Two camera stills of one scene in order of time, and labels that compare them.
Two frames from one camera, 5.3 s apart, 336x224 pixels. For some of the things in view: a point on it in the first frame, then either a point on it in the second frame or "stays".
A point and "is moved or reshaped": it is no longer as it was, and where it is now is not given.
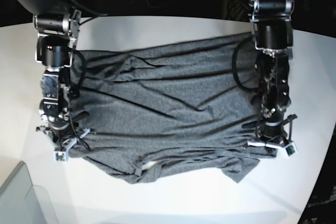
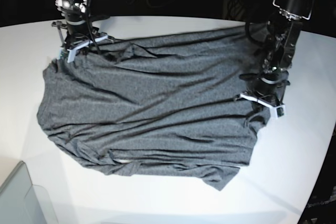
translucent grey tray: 21,202 stays
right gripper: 274,130 -> 268,89
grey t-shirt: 173,111 is moved or reshaped
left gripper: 63,135 -> 76,32
